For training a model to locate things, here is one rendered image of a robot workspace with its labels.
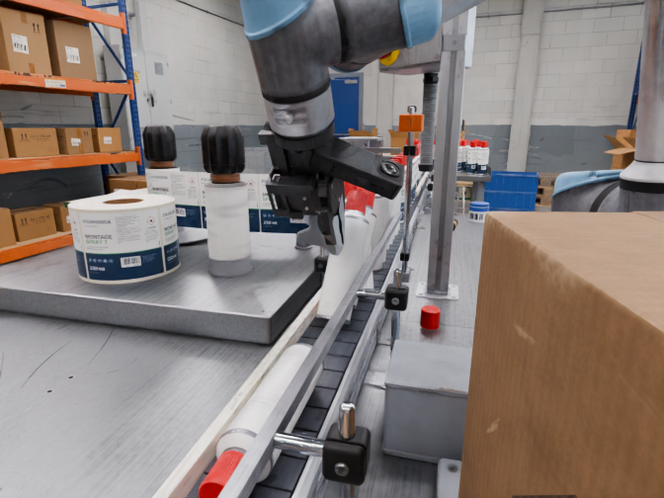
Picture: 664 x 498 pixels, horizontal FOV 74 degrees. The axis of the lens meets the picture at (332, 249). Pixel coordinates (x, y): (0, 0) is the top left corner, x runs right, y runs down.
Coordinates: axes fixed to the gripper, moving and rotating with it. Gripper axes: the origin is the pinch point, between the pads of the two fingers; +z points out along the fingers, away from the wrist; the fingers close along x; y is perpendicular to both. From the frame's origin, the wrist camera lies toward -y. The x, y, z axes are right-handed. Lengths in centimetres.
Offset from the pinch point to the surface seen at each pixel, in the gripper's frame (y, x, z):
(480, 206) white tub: -27, -88, 64
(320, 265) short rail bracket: 9.0, -12.9, 18.8
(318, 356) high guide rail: -3.6, 22.7, -8.3
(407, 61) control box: -5.3, -44.4, -8.2
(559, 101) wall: -187, -700, 340
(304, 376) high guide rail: -3.4, 26.0, -10.3
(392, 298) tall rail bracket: -8.6, 8.0, 0.7
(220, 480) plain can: 0.3, 35.6, -11.2
